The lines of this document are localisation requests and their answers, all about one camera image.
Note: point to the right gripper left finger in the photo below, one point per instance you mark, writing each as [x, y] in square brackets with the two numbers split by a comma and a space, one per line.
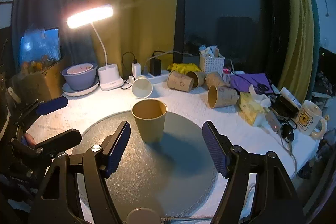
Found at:
[58, 200]

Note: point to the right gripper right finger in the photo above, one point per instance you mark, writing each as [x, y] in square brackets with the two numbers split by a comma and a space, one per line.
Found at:
[275, 199]

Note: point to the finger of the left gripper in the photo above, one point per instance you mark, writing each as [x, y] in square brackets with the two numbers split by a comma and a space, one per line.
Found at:
[52, 105]
[47, 149]

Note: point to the plain brown paper cup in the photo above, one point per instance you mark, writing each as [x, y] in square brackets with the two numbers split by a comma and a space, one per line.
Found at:
[149, 115]

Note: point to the white paper cup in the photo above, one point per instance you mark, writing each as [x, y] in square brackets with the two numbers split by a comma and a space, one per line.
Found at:
[142, 87]

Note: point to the printed brown cup front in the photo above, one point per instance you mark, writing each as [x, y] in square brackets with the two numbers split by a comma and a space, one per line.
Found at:
[221, 96]

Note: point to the printed brown cup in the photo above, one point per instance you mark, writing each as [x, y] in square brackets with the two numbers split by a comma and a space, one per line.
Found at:
[178, 81]
[221, 96]
[215, 79]

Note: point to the printed brown cup left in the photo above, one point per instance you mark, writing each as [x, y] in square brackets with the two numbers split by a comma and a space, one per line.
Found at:
[178, 81]

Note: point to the printed brown cup right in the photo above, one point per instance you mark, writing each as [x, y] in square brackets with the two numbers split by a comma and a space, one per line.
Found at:
[215, 79]

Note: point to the white lace tablecloth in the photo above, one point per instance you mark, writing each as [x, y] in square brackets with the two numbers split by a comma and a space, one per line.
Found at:
[83, 112]

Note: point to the white plate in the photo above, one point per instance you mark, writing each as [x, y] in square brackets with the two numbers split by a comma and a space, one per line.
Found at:
[74, 93]

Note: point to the purple bowl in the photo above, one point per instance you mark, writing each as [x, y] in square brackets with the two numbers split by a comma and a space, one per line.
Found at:
[80, 81]

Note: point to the winnie pooh mug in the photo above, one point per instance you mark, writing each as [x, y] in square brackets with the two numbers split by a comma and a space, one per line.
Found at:
[310, 121]

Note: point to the yellow tissue box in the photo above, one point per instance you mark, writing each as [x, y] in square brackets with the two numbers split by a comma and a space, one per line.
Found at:
[253, 107]

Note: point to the white phone charger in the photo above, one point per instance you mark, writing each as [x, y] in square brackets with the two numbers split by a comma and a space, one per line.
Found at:
[136, 70]

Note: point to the round grey mat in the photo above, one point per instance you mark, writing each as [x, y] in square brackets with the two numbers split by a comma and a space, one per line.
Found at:
[173, 177]

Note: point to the black power adapter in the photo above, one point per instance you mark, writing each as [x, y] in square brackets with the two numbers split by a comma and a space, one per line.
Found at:
[155, 67]

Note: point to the white power strip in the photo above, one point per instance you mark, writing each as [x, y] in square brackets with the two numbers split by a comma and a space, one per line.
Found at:
[154, 79]

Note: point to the purple cloth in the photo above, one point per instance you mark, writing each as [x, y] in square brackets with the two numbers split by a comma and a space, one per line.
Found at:
[259, 81]

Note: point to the white plastic basket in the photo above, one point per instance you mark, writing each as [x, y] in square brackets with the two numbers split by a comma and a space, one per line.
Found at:
[212, 64]

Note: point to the yellow curtain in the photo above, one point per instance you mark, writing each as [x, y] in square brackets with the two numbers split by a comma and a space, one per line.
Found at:
[135, 31]

